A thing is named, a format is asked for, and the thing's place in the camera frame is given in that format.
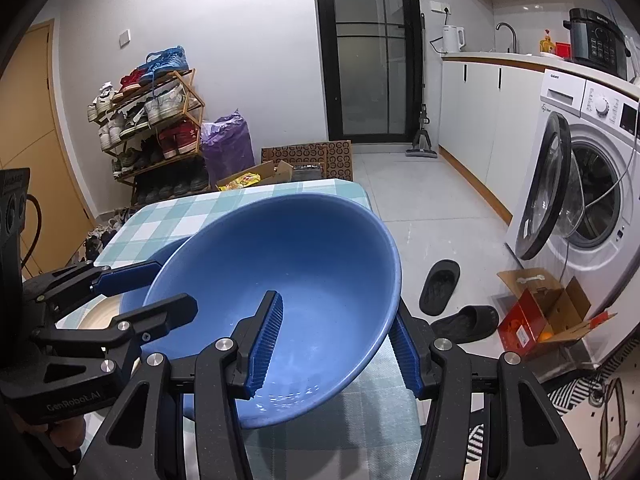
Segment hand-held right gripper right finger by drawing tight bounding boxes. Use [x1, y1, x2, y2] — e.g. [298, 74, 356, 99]
[389, 305, 591, 480]

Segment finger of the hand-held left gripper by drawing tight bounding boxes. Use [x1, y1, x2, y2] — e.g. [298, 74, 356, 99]
[31, 294, 199, 361]
[22, 259, 162, 323]

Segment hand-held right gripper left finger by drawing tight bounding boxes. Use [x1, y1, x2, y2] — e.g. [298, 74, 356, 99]
[87, 290, 285, 480]

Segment cream round plate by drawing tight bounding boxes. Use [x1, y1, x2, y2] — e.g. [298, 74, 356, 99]
[54, 295, 146, 361]

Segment person's left hand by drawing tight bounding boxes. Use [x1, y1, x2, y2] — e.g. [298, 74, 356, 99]
[45, 416, 86, 443]

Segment scattered pile of shoes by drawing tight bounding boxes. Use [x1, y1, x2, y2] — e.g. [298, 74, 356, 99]
[82, 207, 133, 261]

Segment black slipper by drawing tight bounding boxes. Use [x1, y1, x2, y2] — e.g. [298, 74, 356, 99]
[430, 305, 500, 345]
[419, 259, 461, 317]

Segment red cardboard fruit box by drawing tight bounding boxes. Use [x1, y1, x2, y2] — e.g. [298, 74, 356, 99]
[496, 267, 618, 358]

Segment wooden shoe rack with shoes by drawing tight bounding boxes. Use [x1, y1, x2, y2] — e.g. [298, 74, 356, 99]
[87, 46, 210, 203]

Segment yellow snack packet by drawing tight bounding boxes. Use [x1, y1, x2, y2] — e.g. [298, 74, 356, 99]
[220, 172, 262, 191]

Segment purple plastic bag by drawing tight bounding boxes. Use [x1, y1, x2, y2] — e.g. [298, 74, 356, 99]
[201, 112, 256, 188]

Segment black white patterned rug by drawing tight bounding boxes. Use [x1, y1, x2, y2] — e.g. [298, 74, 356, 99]
[465, 345, 640, 466]

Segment open cardboard box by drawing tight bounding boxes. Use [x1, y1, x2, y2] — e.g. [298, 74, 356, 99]
[216, 160, 295, 191]

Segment yellow wooden door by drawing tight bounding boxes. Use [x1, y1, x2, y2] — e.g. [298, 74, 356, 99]
[0, 20, 96, 281]

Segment brown circle-pattern mat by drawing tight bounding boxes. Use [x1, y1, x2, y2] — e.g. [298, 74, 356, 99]
[261, 140, 354, 183]

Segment upright stick vacuum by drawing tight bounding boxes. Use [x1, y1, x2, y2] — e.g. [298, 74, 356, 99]
[405, 12, 438, 159]

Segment white base cabinets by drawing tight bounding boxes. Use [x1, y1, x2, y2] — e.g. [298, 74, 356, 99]
[437, 57, 546, 226]

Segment white washing machine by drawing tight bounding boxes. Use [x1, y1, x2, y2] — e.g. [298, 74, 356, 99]
[504, 67, 640, 301]

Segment black-framed glass door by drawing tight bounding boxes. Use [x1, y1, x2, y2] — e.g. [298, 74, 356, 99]
[311, 0, 426, 145]

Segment white electric kettle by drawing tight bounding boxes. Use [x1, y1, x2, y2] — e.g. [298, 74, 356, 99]
[442, 25, 466, 54]

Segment metal kitchen faucet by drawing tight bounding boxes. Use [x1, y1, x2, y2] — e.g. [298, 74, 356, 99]
[496, 22, 518, 54]

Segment black pressure cooker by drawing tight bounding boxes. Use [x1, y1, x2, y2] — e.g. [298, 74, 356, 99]
[564, 7, 632, 81]

